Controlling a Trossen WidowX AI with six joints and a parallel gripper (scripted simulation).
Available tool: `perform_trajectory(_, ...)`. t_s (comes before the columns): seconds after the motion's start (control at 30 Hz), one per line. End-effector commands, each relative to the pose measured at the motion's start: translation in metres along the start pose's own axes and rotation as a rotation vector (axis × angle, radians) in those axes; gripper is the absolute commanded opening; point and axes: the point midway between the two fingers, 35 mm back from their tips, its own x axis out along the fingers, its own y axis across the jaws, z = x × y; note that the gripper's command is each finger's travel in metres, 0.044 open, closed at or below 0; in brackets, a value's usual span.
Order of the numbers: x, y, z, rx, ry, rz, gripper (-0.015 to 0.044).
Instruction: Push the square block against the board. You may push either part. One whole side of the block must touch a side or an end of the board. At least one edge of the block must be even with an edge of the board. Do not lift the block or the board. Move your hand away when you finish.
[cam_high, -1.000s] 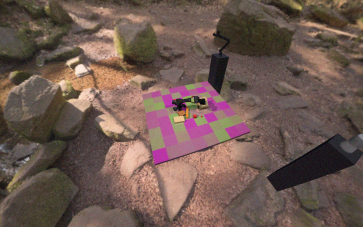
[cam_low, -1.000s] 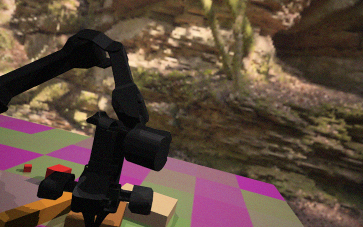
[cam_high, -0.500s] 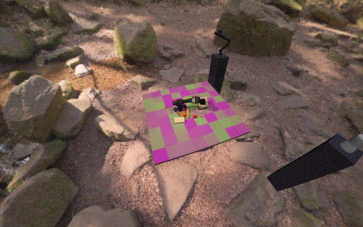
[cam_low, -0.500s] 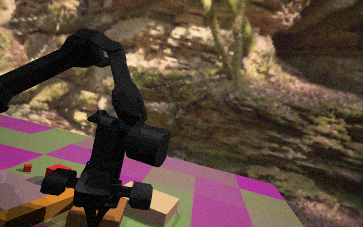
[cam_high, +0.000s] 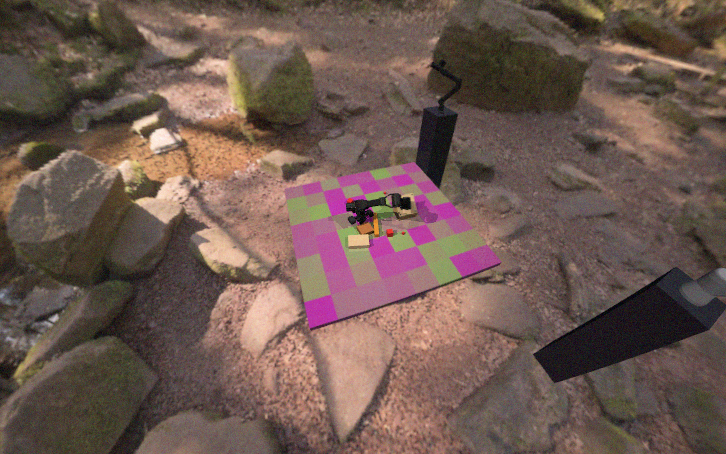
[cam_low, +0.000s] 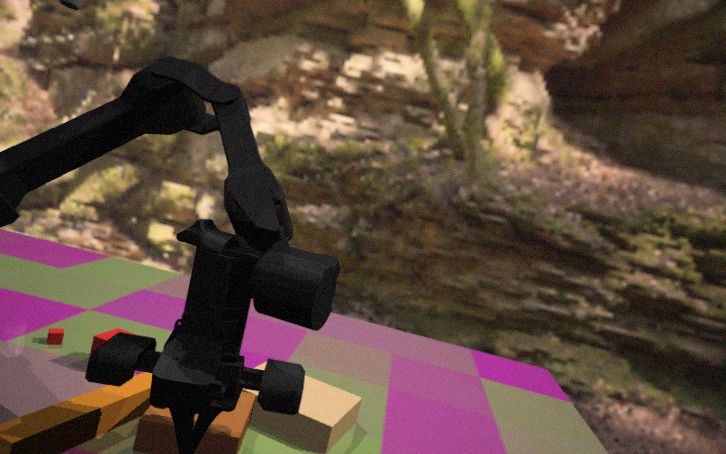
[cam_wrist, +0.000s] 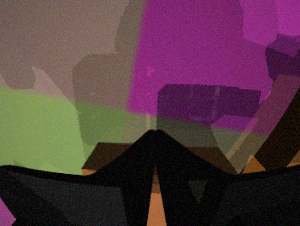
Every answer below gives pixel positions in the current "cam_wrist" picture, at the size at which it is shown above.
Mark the orange rectangular bar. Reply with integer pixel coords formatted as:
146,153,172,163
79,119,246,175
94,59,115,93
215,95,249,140
239,88,300,174

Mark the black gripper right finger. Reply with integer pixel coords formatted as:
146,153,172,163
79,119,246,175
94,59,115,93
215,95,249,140
155,130,300,226

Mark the orange square block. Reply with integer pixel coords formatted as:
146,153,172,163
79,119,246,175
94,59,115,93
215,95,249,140
81,142,238,226

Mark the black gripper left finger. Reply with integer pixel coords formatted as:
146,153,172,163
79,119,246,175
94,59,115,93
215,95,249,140
0,130,155,226

